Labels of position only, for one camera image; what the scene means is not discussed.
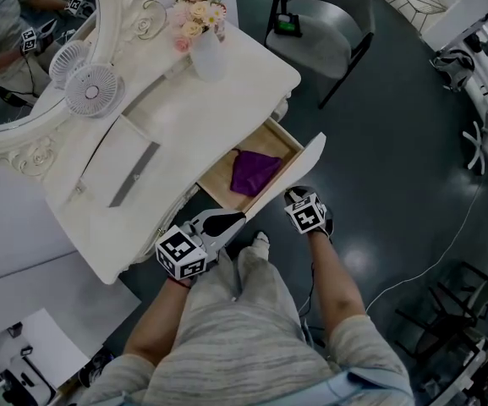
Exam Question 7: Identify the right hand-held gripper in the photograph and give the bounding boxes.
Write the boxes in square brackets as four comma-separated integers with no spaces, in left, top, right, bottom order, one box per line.
[283,185,336,237]

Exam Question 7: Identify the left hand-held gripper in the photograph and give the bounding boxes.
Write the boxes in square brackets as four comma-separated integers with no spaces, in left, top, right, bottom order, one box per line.
[155,208,248,281]

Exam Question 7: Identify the white dressing table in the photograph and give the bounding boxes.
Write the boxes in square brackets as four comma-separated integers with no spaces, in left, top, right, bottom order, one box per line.
[42,23,303,286]

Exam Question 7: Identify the person's left forearm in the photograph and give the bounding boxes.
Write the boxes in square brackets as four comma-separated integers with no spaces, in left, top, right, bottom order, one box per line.
[123,279,192,365]

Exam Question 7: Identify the person's right forearm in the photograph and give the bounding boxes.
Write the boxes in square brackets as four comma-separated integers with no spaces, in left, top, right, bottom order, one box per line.
[309,231,370,340]

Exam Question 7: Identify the purple cloth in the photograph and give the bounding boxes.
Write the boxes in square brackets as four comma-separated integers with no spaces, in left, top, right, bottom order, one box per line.
[229,148,283,197]

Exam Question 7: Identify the person's light trousers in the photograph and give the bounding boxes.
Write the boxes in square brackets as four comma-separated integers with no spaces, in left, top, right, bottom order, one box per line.
[184,243,295,321]

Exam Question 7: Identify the white grey jewelry box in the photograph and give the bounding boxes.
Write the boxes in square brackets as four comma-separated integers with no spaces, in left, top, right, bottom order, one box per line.
[74,114,162,209]

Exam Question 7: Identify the person's striped grey shirt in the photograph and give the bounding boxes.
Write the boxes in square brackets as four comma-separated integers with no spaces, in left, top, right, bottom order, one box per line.
[78,310,414,406]

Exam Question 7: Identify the grey armchair with black legs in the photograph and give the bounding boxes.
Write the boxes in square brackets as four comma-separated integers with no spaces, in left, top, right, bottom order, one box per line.
[263,0,376,110]

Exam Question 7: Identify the pink flowers in white vase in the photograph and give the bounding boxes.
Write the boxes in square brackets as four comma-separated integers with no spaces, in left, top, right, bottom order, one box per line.
[167,0,228,82]

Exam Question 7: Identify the black green device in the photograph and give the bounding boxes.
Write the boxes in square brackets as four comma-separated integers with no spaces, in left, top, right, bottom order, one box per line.
[273,11,304,38]

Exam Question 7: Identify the small white desk fan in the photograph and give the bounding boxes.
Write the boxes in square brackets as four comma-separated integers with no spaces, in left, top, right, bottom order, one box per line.
[63,62,126,120]

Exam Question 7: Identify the black metal chair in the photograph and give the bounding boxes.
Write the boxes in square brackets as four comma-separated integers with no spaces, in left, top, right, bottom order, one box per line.
[395,260,488,363]

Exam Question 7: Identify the white cabinet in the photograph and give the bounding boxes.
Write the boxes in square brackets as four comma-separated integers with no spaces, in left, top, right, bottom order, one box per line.
[0,247,143,388]

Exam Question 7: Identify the grey backpack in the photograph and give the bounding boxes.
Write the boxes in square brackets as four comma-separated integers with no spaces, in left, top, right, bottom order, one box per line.
[429,48,475,95]

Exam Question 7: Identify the white ornate oval mirror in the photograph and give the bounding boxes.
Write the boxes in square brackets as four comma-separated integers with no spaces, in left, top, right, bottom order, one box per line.
[0,0,173,181]

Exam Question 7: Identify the long white shelf rack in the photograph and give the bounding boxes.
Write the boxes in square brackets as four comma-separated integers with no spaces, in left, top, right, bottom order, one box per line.
[420,0,488,206]

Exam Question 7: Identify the white case with black trim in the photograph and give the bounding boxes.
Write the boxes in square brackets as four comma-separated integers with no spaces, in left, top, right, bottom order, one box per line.
[0,353,57,406]

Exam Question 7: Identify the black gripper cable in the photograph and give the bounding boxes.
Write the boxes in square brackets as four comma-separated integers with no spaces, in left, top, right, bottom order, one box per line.
[296,261,317,342]

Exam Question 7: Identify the white floor cable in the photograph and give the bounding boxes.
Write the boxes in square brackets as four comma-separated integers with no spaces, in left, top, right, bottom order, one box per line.
[365,179,485,312]

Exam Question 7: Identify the white device with cables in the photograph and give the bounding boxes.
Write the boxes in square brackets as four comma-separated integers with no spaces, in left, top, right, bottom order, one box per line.
[78,347,113,388]

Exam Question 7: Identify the white wire chair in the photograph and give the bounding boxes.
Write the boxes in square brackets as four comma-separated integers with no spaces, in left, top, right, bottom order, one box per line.
[389,0,447,29]

